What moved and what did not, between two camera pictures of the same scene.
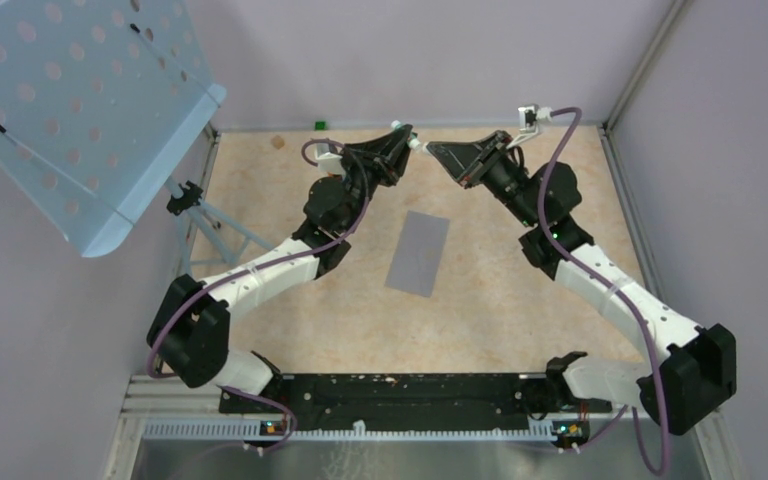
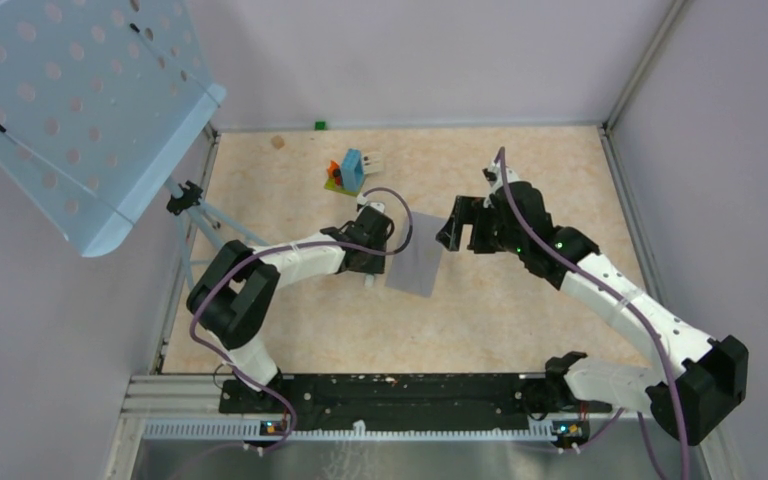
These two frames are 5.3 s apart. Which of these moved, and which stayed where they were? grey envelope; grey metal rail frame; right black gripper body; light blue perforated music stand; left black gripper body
Moved: right black gripper body; left black gripper body
Stayed: grey metal rail frame; grey envelope; light blue perforated music stand
